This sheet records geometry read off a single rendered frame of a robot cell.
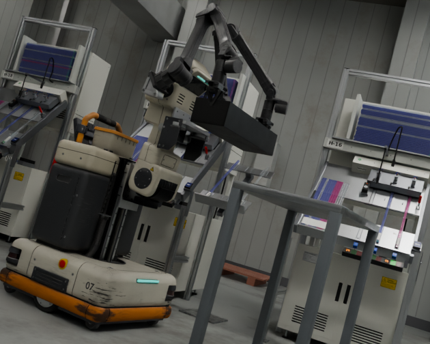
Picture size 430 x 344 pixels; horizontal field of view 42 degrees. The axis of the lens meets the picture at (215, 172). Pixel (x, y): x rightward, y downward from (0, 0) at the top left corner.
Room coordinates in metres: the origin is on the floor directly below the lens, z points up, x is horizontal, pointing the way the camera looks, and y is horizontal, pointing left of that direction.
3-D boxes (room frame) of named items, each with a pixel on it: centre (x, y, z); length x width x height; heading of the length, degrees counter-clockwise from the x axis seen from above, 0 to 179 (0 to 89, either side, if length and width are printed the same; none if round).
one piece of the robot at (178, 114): (2.76, 0.21, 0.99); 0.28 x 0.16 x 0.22; 151
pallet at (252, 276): (6.82, -0.43, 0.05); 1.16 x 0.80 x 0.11; 70
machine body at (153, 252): (4.34, 0.26, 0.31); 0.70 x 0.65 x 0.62; 70
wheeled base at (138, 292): (2.91, 0.46, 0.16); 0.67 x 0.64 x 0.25; 61
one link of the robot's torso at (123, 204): (2.88, 0.29, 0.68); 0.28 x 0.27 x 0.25; 151
